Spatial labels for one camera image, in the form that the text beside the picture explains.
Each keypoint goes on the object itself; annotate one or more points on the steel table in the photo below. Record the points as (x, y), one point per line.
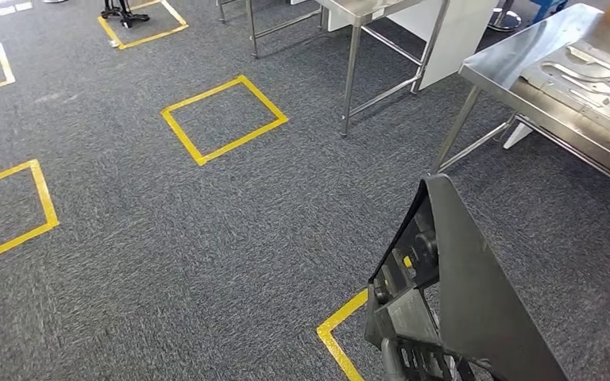
(363, 8)
(251, 31)

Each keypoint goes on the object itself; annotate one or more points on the black plastic plate holder part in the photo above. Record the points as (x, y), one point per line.
(484, 294)

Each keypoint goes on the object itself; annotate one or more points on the round pedestal base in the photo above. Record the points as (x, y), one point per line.
(505, 21)

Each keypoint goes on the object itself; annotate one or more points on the stamped grey metal panel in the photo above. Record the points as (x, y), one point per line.
(599, 121)

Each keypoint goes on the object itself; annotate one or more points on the steel workbench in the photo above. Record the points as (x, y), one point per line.
(505, 58)

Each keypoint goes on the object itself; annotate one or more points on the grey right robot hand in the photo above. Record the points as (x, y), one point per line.
(393, 363)

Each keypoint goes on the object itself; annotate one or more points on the black floor stand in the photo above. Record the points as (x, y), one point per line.
(126, 18)

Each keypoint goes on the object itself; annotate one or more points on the white partition panel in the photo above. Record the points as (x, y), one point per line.
(457, 47)

